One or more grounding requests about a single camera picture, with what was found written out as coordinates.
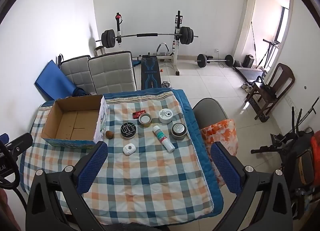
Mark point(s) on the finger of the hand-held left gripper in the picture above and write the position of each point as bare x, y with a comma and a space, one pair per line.
21, 143
3, 138

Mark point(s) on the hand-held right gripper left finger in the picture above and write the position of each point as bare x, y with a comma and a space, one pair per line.
92, 163

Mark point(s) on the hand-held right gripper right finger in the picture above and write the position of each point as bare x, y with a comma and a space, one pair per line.
225, 168

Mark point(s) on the small white case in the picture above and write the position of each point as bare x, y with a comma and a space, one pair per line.
129, 150

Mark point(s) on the cardboard box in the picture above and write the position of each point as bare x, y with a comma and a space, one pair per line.
70, 121

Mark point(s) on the black round tin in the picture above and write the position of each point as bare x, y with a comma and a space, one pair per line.
128, 130

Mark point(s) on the grey bowl with metal lid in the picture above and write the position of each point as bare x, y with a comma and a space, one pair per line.
178, 138

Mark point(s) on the perforated metal strainer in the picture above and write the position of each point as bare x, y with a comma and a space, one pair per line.
179, 128

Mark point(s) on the yellow tape roll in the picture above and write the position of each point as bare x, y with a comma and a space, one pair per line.
145, 125

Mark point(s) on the white tube bottle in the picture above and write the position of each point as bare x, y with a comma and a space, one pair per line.
163, 139

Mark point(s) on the white round jar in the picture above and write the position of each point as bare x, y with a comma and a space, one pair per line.
166, 114

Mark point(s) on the brown walnut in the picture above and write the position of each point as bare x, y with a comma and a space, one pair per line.
109, 135

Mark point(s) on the orange white cloth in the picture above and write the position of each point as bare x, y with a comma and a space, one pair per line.
220, 133

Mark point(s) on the blue quilt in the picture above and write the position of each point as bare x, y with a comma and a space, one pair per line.
193, 136

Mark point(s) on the grey round-back chair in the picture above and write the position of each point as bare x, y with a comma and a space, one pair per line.
210, 113

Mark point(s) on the plaid blanket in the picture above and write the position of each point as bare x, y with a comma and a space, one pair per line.
150, 171

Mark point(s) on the small red box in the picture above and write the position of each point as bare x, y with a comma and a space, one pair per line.
138, 115

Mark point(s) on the blue exercise mat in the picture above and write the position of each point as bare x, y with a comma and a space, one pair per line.
50, 81

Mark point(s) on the black exercise machine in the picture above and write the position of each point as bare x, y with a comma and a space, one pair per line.
295, 146

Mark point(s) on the white shoe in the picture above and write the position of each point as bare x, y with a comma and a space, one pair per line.
249, 88
244, 85

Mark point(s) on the black treadmill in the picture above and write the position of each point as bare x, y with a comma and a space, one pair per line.
247, 73

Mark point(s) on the chrome dumbbell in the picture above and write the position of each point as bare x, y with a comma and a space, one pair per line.
166, 84

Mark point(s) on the black weight bench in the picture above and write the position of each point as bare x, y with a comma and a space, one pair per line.
149, 73

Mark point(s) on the dark wooden chair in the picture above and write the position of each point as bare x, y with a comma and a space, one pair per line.
283, 76

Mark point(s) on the small black box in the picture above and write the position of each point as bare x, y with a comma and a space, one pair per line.
249, 61

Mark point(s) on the short barbell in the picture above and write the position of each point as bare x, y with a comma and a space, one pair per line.
201, 60

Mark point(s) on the white barbell rack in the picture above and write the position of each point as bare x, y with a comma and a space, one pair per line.
178, 53

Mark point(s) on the long barbell with black plates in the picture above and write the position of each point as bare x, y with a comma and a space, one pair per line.
147, 35

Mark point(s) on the white door frame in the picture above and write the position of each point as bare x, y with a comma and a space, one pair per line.
246, 21

